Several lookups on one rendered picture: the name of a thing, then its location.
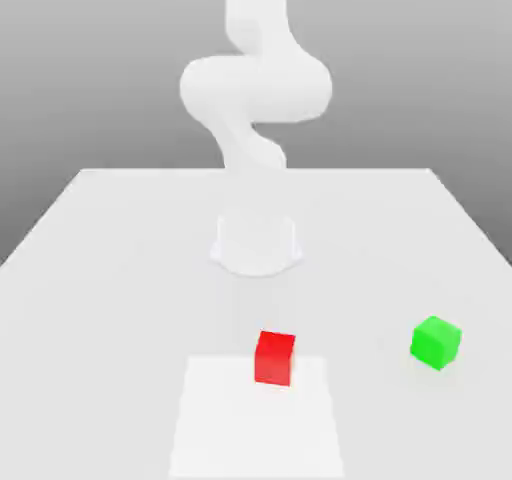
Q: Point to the small red cube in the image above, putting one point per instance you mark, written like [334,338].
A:
[274,360]

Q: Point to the small green cube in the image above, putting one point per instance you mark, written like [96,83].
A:
[435,343]

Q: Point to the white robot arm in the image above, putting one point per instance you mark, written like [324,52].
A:
[256,88]

